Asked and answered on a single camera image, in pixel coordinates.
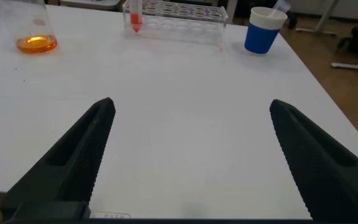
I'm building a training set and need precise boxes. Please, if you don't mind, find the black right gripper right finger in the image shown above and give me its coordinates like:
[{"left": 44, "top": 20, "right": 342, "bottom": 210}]
[{"left": 268, "top": 98, "right": 358, "bottom": 222}]

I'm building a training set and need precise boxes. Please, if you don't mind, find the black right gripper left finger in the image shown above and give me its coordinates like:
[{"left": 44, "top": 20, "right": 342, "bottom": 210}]
[{"left": 0, "top": 97, "right": 117, "bottom": 220}]

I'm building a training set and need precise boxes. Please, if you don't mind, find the clear glass beaker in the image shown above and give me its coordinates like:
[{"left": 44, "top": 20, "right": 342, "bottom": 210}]
[{"left": 1, "top": 0, "right": 58, "bottom": 55}]

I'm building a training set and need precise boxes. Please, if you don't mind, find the red pigment test tube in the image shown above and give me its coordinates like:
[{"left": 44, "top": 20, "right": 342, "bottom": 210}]
[{"left": 128, "top": 0, "right": 144, "bottom": 34}]

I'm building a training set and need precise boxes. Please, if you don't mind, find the clear acrylic test tube rack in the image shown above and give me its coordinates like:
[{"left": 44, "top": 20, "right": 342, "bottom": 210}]
[{"left": 122, "top": 0, "right": 229, "bottom": 44}]

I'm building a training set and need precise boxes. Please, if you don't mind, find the white label sticker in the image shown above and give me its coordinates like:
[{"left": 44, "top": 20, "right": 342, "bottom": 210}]
[{"left": 90, "top": 211, "right": 132, "bottom": 219}]

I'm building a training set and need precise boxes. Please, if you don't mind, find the long white desk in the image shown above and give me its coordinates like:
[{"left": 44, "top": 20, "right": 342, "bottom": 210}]
[{"left": 295, "top": 0, "right": 358, "bottom": 72}]

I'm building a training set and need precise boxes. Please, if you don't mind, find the blue white paper cup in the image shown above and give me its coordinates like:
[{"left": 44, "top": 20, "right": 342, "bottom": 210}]
[{"left": 244, "top": 6, "right": 288, "bottom": 55}]

